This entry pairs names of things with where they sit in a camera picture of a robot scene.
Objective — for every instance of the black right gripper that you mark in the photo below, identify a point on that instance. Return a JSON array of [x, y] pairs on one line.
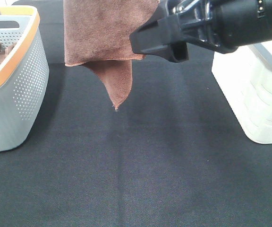
[[216, 25]]

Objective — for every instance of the brown microfibre towel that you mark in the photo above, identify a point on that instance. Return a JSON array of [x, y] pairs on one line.
[[96, 36]]

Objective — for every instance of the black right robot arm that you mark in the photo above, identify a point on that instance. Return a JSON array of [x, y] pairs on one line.
[[259, 21]]

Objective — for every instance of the white woven-pattern storage basket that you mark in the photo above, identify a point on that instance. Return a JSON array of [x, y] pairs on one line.
[[245, 78]]

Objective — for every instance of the black fabric table cover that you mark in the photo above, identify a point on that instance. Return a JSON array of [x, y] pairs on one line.
[[173, 155]]

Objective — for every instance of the grey perforated laundry basket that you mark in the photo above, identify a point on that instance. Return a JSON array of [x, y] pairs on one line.
[[23, 74]]

